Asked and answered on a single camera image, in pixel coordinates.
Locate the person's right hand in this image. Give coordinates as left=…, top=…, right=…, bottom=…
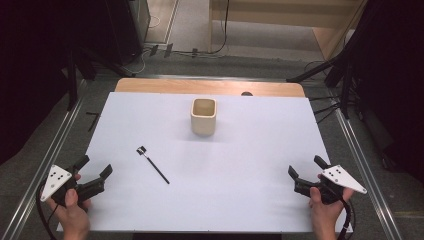
left=307, top=173, right=355, bottom=240

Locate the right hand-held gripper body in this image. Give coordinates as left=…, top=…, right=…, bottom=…
left=293, top=164, right=368, bottom=206

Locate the black hanging cable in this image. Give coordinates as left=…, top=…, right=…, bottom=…
left=173, top=0, right=231, bottom=58

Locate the beige square cup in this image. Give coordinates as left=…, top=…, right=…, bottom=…
left=189, top=97, right=218, bottom=137

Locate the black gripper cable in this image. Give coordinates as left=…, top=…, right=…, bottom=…
left=335, top=191, right=356, bottom=240
left=35, top=181, right=60, bottom=240

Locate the light wooden shelf unit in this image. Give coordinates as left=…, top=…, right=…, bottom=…
left=208, top=0, right=369, bottom=62

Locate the metal floor rail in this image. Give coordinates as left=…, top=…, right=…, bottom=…
left=0, top=79, right=88, bottom=240
left=328, top=87, right=404, bottom=240

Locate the white table cover board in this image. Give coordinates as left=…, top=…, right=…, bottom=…
left=55, top=91, right=354, bottom=234

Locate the black makeup brush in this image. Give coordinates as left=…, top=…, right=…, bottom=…
left=135, top=145, right=171, bottom=185

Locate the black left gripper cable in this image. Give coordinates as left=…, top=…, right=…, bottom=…
left=35, top=181, right=60, bottom=240

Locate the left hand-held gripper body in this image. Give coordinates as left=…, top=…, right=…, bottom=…
left=39, top=164, right=107, bottom=208

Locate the dark cabinet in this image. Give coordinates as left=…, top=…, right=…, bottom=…
left=106, top=0, right=152, bottom=66

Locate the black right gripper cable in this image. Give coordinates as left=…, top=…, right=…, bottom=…
left=335, top=191, right=356, bottom=240

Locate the person's left hand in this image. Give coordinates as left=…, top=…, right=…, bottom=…
left=45, top=173, right=92, bottom=240

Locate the dark curtain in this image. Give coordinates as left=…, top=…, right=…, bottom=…
left=346, top=0, right=424, bottom=183
left=0, top=0, right=131, bottom=166

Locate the white floor cable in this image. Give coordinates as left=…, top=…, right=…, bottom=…
left=128, top=14, right=162, bottom=75

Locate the black tripod stand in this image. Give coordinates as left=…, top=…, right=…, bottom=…
left=285, top=19, right=368, bottom=120

